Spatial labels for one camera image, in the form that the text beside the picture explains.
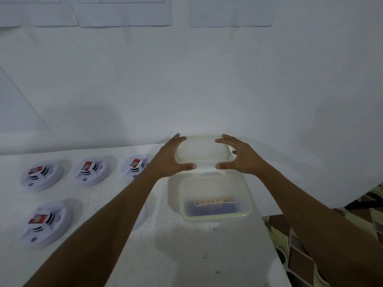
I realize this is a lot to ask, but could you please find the person's left hand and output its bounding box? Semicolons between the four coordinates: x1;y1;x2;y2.
149;133;197;180

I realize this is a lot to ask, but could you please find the person's right hand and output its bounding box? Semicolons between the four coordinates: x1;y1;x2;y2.
215;134;275;177

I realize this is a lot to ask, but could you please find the white smoke detector red label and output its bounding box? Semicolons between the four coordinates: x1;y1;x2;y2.
73;157;111;187
121;155;154;183
20;201;74;249
132;203;149;231
20;160;64;193

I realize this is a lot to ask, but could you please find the row of blue yellow batteries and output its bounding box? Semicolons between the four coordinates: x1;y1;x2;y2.
185;195;241;216

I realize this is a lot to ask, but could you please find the person's right forearm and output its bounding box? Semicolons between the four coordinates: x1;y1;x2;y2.
259;171;383;287

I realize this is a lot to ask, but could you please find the person's left forearm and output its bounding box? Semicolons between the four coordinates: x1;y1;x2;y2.
24;167;164;287

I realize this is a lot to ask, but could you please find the green brown patterned floor mat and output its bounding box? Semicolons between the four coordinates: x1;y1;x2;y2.
262;185;383;287

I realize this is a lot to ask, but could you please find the black bar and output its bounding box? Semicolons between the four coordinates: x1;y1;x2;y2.
344;201;383;210

